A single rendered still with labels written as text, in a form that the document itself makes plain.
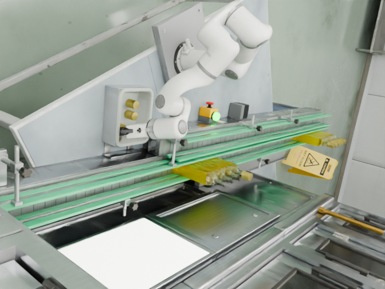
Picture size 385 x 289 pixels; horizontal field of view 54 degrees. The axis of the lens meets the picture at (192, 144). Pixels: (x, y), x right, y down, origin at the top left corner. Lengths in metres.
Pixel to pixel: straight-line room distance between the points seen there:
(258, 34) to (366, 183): 6.38
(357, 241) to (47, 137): 1.26
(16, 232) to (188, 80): 0.77
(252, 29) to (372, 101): 6.11
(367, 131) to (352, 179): 0.93
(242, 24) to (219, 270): 0.77
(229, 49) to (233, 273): 0.70
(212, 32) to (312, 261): 0.85
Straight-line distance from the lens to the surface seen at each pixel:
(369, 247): 1.71
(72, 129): 1.42
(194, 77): 1.23
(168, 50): 1.63
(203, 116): 1.90
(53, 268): 0.54
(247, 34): 1.27
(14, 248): 0.60
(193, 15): 1.76
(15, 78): 1.91
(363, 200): 7.59
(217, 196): 1.73
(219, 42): 1.21
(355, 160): 7.48
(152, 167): 1.50
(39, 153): 1.38
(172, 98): 1.22
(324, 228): 1.74
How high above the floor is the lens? 1.89
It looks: 36 degrees down
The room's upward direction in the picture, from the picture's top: 108 degrees clockwise
